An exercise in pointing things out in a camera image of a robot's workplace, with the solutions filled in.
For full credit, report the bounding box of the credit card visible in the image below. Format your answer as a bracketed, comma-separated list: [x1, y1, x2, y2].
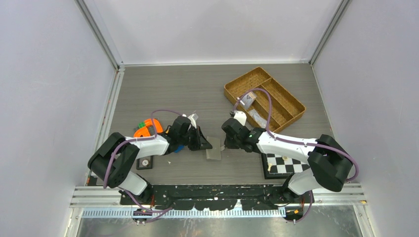
[237, 91, 257, 110]

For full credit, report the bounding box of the woven wicker divided tray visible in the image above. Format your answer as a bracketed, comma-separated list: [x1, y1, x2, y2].
[224, 67, 306, 133]

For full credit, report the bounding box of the blue yellow toy car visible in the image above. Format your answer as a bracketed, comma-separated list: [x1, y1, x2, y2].
[174, 145, 184, 153]

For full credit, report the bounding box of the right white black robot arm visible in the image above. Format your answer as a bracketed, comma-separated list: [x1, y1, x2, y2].
[221, 118, 358, 203]

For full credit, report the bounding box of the orange tape dispenser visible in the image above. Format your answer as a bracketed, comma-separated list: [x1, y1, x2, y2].
[133, 118, 163, 137]

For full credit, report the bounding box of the small black square box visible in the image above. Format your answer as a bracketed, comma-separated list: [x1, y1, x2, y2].
[135, 156, 154, 170]

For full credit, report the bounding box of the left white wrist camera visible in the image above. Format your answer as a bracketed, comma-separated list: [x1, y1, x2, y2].
[182, 113, 199, 129]

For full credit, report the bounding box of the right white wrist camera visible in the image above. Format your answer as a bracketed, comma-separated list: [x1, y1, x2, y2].
[230, 111, 247, 126]

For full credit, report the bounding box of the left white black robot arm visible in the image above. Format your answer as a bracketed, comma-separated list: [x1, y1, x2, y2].
[87, 116, 212, 204]

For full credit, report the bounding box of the black white chessboard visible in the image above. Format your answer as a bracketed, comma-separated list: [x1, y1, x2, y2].
[261, 154, 310, 179]

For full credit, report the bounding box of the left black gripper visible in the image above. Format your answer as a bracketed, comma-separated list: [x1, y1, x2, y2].
[178, 126, 211, 152]

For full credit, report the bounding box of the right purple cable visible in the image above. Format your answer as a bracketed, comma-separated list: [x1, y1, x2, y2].
[233, 87, 360, 225]

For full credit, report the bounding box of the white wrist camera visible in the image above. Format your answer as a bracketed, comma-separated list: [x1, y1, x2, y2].
[230, 111, 247, 126]
[182, 113, 199, 129]

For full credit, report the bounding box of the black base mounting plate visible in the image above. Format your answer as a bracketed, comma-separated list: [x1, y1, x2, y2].
[120, 184, 310, 211]

